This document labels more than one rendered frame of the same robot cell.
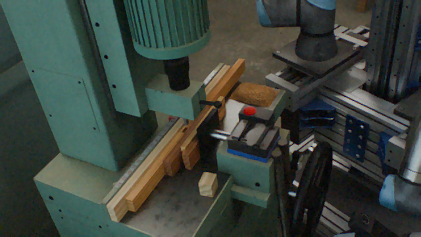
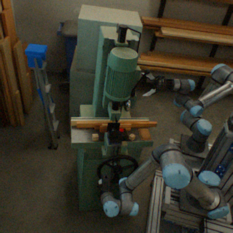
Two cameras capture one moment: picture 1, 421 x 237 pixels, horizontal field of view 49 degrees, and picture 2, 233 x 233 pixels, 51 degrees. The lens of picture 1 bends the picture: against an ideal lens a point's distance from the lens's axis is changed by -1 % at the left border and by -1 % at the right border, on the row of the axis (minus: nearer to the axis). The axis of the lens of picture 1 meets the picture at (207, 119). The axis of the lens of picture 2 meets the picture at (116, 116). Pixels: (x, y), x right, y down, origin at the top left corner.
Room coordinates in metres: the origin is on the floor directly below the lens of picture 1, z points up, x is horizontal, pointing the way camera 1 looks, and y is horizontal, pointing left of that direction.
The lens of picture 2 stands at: (-0.09, -0.91, 2.12)
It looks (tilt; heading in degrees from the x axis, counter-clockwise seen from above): 38 degrees down; 42
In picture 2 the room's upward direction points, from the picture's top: 10 degrees clockwise
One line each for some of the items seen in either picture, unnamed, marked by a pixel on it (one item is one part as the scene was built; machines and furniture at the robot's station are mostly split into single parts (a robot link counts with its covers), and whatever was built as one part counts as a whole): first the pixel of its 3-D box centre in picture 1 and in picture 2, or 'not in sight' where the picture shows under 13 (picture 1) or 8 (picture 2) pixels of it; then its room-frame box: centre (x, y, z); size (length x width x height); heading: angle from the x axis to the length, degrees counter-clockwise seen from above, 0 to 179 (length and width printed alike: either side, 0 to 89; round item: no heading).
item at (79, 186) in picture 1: (158, 165); (107, 129); (1.00, 0.16, 0.76); 0.57 x 0.45 x 0.09; 58
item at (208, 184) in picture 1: (208, 184); (95, 137); (0.74, 0.02, 0.92); 0.04 x 0.03 x 0.04; 155
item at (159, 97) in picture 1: (175, 98); (114, 112); (0.95, 0.07, 1.03); 0.14 x 0.07 x 0.09; 58
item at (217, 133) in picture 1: (219, 135); (113, 130); (0.88, -0.02, 0.95); 0.09 x 0.07 x 0.09; 148
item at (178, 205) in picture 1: (224, 158); (112, 139); (0.87, -0.03, 0.87); 0.61 x 0.30 x 0.06; 148
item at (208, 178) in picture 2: not in sight; (207, 183); (1.02, -0.71, 0.98); 0.13 x 0.12 x 0.14; 51
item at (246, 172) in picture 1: (254, 155); (115, 143); (0.83, -0.10, 0.92); 0.15 x 0.13 x 0.09; 148
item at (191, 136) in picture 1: (204, 128); (116, 127); (0.94, 0.01, 0.93); 0.22 x 0.01 x 0.06; 148
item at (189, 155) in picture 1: (202, 141); (111, 128); (0.89, 0.02, 0.93); 0.17 x 0.02 x 0.05; 148
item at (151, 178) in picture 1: (195, 123); (117, 124); (0.97, 0.03, 0.92); 0.62 x 0.02 x 0.04; 148
